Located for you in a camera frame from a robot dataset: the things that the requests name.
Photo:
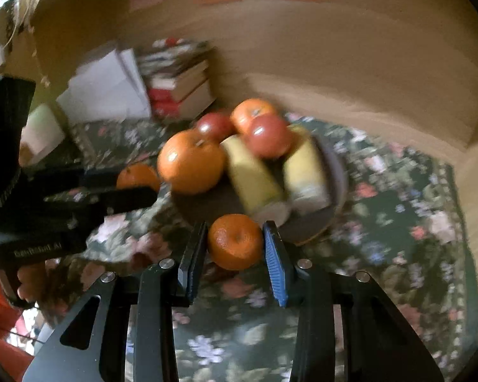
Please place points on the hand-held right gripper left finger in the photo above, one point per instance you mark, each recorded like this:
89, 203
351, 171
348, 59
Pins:
193, 262

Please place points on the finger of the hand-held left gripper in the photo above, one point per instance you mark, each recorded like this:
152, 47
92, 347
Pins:
115, 201
101, 178

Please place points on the small mandarin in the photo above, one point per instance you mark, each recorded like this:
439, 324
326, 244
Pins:
235, 242
137, 175

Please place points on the red apple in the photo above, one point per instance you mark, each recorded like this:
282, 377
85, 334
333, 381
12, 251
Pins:
214, 125

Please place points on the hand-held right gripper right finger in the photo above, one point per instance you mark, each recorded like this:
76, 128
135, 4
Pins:
275, 270

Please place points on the large orange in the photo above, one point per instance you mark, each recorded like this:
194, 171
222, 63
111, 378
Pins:
251, 111
191, 167

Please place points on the dark round plate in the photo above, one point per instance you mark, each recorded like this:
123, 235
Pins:
314, 223

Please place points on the white paper sheets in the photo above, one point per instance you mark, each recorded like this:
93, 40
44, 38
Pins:
103, 87

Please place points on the person's left hand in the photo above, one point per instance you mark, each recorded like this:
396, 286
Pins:
30, 282

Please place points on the red tomato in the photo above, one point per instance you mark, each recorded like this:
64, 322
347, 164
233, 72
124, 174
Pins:
269, 136

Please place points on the dark floral tablecloth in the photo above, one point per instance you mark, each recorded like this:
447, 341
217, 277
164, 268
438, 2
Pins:
382, 207

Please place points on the stack of books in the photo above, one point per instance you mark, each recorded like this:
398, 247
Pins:
179, 83

